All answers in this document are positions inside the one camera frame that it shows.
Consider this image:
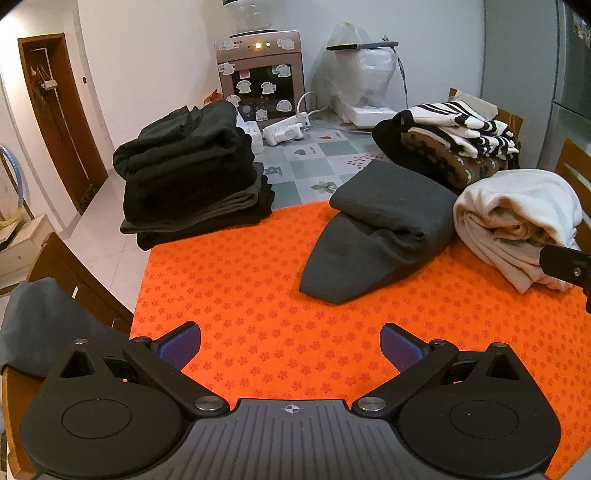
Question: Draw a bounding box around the dark grey garment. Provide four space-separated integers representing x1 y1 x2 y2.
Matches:
300 160 457 304

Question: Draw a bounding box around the striped patterned clothes pile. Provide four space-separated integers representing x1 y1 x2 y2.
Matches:
373 96 523 193

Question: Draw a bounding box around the black folded clothes stack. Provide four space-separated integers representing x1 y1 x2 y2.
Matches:
113 101 274 250

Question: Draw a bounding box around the cream white sweater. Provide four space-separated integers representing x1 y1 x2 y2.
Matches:
453 169 583 294

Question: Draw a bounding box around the orange floral table mat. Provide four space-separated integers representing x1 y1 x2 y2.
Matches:
131 202 590 479

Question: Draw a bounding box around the left wooden chair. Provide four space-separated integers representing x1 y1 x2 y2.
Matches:
1 233 133 479

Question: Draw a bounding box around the grey cloth on chair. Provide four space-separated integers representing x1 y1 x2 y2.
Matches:
1 278 127 378

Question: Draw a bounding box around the silver refrigerator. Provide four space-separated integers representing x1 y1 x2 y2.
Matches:
538 1 591 170

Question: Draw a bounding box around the white low cabinet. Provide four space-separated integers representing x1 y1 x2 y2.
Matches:
0 215 54 296

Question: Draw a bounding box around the checkered floral tablecloth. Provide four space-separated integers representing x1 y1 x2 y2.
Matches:
256 122 388 210

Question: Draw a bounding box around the white power strip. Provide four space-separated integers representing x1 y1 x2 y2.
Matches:
262 112 311 147

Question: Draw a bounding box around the brown wooden door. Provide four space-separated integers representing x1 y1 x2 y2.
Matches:
18 33 107 214

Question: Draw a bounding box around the white plastic bag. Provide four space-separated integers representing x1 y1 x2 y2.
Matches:
311 22 404 130

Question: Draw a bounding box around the pink water dispenser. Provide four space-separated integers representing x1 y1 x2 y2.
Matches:
215 30 304 128

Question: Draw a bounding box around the clear water bottle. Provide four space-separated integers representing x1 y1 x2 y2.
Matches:
222 0 276 37

